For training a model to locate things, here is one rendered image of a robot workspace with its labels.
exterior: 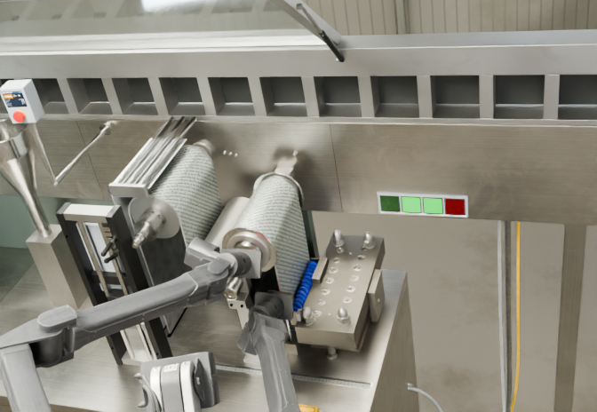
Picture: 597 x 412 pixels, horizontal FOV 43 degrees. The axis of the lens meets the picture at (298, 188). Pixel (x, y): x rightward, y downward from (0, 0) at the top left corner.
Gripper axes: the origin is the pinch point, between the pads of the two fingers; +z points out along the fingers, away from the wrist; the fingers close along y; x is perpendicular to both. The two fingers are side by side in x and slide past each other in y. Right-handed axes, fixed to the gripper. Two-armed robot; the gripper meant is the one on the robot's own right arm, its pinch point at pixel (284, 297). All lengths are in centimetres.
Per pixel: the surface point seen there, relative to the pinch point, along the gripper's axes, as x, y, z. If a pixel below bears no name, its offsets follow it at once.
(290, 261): 9.4, 0.3, 3.0
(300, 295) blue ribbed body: -0.3, 2.6, 5.5
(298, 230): 16.8, 0.3, 10.3
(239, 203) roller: 23.5, -17.3, 9.3
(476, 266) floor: -24, 36, 177
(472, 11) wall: 107, 22, 261
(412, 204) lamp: 24.6, 30.2, 20.1
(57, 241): 10, -74, 3
